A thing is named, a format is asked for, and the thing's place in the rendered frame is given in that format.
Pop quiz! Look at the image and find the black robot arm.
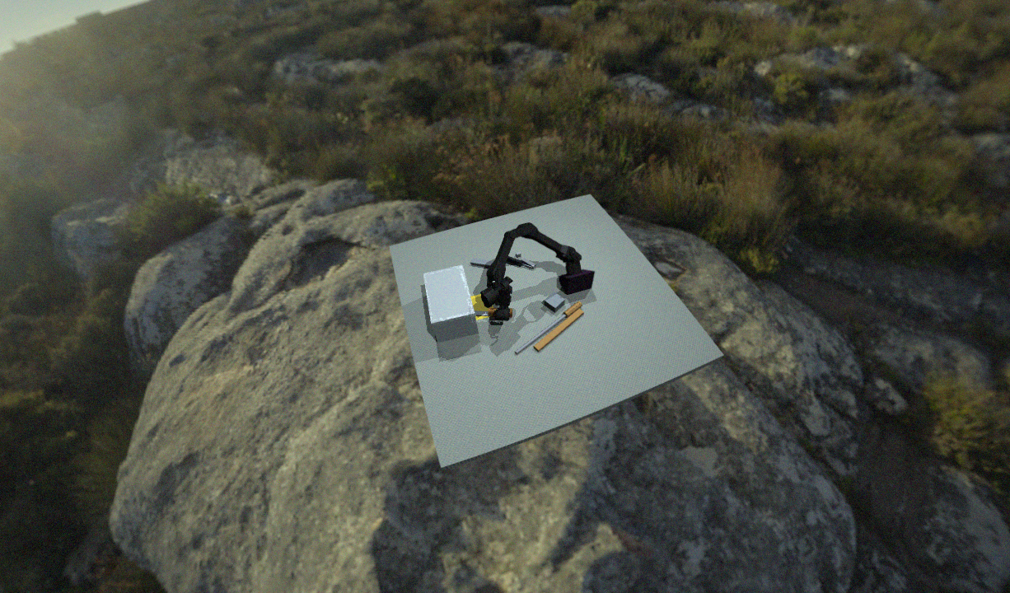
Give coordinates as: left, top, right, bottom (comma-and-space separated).
480, 222, 583, 308

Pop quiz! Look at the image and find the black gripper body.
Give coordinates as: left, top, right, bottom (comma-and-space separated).
495, 286, 512, 320

